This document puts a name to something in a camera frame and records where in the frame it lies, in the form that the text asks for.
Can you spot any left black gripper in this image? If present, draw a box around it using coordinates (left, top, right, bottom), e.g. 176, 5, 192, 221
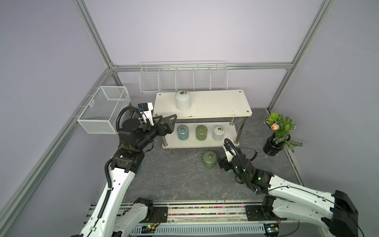
136, 114, 177, 150

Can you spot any large green tea canister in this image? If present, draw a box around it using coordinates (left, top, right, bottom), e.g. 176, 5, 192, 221
203, 151, 217, 169

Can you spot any small blue tea canister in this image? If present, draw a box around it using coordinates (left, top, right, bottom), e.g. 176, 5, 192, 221
177, 125, 189, 141

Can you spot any large white tea canister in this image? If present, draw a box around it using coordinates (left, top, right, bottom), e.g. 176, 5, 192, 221
175, 90, 191, 111

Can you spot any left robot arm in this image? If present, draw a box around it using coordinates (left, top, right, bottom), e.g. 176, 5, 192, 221
79, 103, 177, 237

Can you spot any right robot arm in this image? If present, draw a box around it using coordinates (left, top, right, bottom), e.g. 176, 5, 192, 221
218, 138, 364, 237

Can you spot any small white tea canister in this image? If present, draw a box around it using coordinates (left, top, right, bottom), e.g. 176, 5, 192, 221
212, 125, 225, 141

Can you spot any small green tea canister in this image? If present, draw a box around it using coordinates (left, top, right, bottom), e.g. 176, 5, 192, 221
195, 125, 208, 141

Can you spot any white two-tier shelf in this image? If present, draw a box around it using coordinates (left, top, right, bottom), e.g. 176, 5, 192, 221
154, 90, 252, 150

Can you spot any white mesh basket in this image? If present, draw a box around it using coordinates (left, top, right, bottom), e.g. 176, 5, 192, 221
77, 86, 131, 134

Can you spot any potted plant with pink flower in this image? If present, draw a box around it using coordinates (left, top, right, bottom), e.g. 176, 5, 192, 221
263, 113, 303, 156

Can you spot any white wire divided basket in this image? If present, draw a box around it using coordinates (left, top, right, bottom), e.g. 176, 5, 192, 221
139, 61, 229, 93

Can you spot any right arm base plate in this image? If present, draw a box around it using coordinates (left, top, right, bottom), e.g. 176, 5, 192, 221
245, 205, 288, 222

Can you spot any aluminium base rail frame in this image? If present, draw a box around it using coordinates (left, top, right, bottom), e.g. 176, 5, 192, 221
78, 200, 335, 237

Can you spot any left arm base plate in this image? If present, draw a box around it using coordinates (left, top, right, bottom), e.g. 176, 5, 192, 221
140, 206, 168, 223

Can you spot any white slotted cable duct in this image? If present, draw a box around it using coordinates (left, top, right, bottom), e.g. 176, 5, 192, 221
129, 224, 266, 237

